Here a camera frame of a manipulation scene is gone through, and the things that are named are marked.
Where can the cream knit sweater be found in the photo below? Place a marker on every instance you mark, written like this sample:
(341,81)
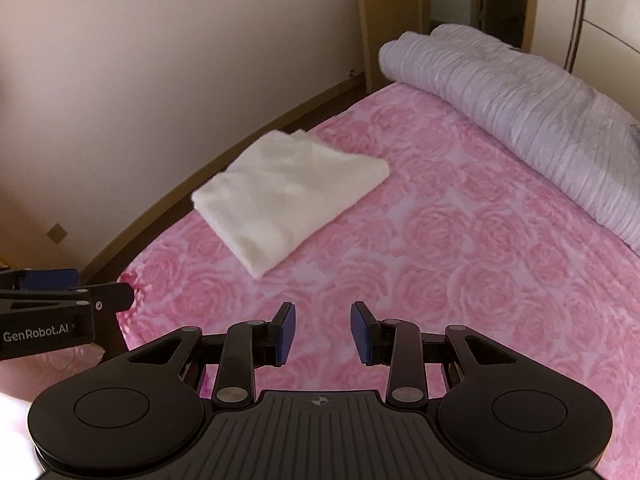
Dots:
(285,195)

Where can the pink floral blanket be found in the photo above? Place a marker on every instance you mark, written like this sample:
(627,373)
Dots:
(450,260)

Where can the cream wardrobe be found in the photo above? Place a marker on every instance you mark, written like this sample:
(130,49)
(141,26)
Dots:
(610,10)

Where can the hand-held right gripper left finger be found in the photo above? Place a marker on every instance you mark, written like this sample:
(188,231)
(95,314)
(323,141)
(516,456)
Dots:
(286,335)

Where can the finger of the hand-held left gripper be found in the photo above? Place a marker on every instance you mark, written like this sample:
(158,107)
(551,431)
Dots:
(107,297)
(50,277)

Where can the lilac striped quilt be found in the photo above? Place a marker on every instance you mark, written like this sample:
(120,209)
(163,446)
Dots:
(525,110)

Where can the low brass wall socket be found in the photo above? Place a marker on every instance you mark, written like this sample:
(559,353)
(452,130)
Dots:
(57,233)

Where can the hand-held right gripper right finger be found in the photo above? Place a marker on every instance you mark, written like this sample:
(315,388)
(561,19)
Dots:
(360,335)

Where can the wooden door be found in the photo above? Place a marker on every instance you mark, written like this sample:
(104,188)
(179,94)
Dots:
(390,10)

